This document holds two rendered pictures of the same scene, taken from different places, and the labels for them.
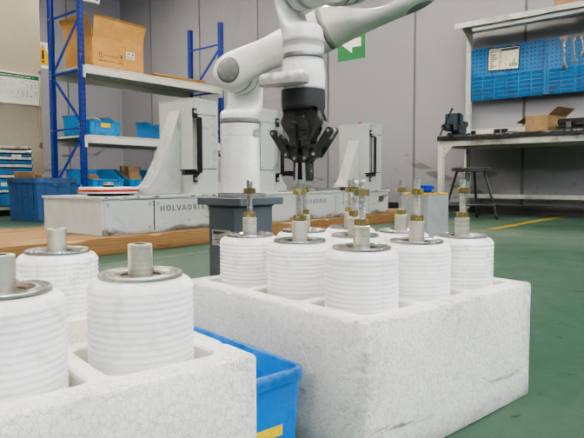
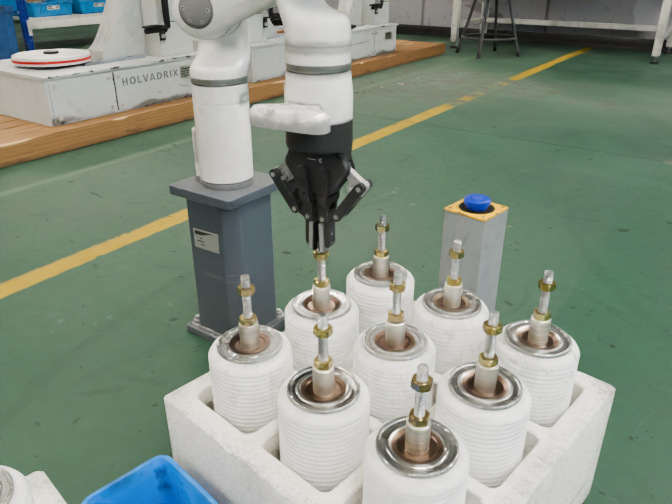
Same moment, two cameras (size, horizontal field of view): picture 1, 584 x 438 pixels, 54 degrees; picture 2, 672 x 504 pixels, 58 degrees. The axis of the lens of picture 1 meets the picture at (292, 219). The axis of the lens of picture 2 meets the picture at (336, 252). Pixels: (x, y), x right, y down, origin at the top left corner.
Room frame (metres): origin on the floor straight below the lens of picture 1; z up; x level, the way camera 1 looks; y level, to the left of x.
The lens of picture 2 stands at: (0.33, 0.02, 0.65)
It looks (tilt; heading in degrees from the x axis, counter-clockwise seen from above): 26 degrees down; 355
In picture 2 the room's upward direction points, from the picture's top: straight up
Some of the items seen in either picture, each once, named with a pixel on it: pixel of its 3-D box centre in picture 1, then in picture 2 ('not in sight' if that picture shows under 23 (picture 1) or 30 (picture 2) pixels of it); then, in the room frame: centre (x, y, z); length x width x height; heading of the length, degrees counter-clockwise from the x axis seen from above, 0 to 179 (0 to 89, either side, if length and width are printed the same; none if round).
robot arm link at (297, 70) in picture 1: (297, 70); (309, 91); (0.98, -0.01, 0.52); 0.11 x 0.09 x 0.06; 146
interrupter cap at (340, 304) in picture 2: (303, 230); (321, 304); (0.99, -0.02, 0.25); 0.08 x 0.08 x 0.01
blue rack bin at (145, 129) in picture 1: (161, 131); not in sight; (6.53, 1.47, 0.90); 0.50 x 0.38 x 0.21; 49
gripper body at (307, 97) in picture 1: (303, 114); (319, 152); (0.99, -0.02, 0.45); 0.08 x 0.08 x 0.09
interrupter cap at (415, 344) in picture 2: (355, 235); (394, 341); (0.90, -0.10, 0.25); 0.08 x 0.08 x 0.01
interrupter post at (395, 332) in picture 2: (355, 227); (395, 332); (0.90, -0.10, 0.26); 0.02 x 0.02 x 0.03
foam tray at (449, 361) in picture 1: (354, 336); (389, 447); (0.90, -0.10, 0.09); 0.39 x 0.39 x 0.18; 42
